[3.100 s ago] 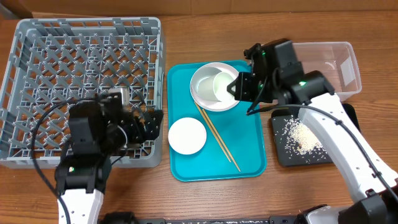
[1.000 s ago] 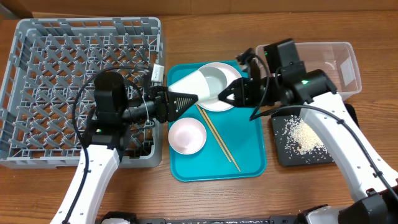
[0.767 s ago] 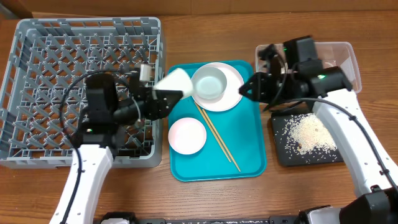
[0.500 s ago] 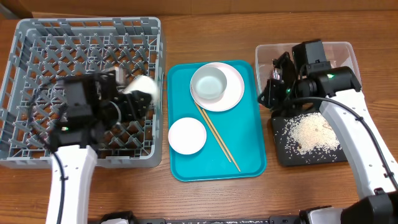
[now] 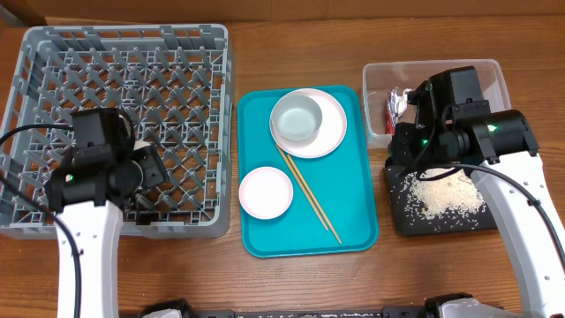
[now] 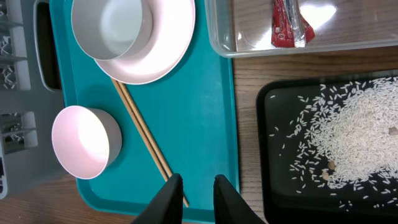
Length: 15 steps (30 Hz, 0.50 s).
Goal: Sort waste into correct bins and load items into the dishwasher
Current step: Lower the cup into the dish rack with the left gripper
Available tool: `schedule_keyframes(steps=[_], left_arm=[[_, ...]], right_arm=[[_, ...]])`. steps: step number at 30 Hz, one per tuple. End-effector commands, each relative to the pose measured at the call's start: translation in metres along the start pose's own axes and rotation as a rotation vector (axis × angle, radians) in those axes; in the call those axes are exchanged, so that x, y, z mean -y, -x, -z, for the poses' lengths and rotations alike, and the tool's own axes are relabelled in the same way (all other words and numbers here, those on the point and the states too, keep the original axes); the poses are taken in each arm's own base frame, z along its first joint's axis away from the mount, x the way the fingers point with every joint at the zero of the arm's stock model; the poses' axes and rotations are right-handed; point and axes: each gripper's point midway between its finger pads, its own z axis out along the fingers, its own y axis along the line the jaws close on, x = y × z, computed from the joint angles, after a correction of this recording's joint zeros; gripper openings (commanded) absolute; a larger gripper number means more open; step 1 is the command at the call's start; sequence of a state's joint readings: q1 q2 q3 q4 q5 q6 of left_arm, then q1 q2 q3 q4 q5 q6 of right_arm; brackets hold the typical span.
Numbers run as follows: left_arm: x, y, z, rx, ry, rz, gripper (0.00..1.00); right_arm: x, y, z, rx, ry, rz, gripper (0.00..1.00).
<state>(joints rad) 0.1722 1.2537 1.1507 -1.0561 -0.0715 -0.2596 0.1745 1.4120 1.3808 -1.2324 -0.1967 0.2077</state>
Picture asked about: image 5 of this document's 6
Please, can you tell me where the small white cup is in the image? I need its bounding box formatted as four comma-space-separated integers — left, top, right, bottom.
133, 140, 151, 154

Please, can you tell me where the red snack wrapper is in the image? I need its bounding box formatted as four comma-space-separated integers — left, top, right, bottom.
386, 87, 411, 134

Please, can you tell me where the white rice pile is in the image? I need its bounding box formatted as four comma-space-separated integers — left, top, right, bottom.
399, 166, 487, 233

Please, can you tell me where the small pink-white bowl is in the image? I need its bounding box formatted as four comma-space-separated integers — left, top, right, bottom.
238, 166, 294, 220

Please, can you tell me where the grey-green bowl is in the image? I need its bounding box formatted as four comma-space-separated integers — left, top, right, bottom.
270, 95, 323, 142

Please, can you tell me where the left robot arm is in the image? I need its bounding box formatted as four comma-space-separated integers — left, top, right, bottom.
45, 108, 169, 317

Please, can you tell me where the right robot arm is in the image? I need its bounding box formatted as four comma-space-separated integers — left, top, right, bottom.
388, 66, 564, 317

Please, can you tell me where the grey dishwasher rack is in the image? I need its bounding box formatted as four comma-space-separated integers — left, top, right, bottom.
1, 24, 234, 239

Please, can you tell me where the black tray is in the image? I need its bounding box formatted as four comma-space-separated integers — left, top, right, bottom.
384, 163, 500, 238

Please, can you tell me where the teal serving tray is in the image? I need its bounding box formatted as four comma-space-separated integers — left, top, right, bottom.
237, 85, 379, 258

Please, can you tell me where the clear plastic bin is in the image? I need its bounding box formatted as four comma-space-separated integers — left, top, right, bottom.
362, 59, 512, 148

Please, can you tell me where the large white plate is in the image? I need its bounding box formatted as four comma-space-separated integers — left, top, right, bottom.
270, 88, 347, 159

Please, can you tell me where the lower wooden chopstick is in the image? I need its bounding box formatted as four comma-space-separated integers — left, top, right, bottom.
286, 154, 343, 245

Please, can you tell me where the wooden chopstick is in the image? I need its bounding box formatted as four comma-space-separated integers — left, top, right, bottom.
286, 154, 343, 245
275, 143, 330, 232

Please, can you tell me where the upper wooden chopstick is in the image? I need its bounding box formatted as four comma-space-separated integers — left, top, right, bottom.
275, 143, 330, 232

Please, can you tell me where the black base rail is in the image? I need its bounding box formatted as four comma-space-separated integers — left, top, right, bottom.
140, 293, 504, 318

